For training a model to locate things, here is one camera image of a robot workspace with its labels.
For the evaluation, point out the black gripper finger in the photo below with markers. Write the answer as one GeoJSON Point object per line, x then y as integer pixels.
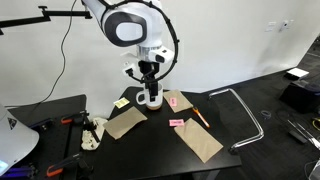
{"type": "Point", "coordinates": [153, 91]}

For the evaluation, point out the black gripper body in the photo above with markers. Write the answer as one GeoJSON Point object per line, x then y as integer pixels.
{"type": "Point", "coordinates": [149, 68]}

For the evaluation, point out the white mug with cork base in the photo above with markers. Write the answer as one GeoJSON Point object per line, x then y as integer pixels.
{"type": "Point", "coordinates": [145, 100]}

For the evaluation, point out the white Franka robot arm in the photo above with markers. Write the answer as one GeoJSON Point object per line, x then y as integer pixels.
{"type": "Point", "coordinates": [130, 30]}

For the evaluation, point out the pink sticky note on bag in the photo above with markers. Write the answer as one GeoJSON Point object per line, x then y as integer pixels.
{"type": "Point", "coordinates": [173, 102]}

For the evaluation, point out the yellow sticky note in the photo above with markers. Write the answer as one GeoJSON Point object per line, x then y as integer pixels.
{"type": "Point", "coordinates": [121, 102]}

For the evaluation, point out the pink sticky note on table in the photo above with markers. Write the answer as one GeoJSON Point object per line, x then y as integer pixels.
{"type": "Point", "coordinates": [176, 122]}

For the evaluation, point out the wide brown paper bag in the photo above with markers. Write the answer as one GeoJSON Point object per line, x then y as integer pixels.
{"type": "Point", "coordinates": [125, 122]}

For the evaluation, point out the orange marker pen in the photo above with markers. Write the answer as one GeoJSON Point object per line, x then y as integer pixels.
{"type": "Point", "coordinates": [201, 117]}

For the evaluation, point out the long brown paper bag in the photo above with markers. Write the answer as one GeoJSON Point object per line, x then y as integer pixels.
{"type": "Point", "coordinates": [200, 141]}

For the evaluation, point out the white crumpled rag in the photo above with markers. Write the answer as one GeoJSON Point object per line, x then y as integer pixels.
{"type": "Point", "coordinates": [89, 136]}

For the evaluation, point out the black orange bar clamp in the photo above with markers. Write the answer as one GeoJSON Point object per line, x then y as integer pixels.
{"type": "Point", "coordinates": [63, 165]}
{"type": "Point", "coordinates": [76, 117]}

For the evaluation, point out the blue black clamp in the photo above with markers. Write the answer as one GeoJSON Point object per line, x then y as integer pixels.
{"type": "Point", "coordinates": [41, 124]}

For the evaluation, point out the white flat box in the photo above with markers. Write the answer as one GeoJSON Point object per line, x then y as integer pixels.
{"type": "Point", "coordinates": [297, 72]}

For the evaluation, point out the large black box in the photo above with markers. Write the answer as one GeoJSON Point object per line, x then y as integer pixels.
{"type": "Point", "coordinates": [301, 96]}

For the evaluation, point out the metal tripod stand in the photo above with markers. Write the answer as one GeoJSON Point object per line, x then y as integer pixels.
{"type": "Point", "coordinates": [305, 133]}

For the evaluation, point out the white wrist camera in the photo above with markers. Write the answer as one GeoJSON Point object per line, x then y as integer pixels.
{"type": "Point", "coordinates": [128, 66]}

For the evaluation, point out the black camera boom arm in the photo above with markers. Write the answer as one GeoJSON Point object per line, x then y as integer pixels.
{"type": "Point", "coordinates": [60, 14]}

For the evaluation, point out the white wall outlet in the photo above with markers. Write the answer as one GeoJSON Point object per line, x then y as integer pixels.
{"type": "Point", "coordinates": [270, 26]}
{"type": "Point", "coordinates": [286, 24]}

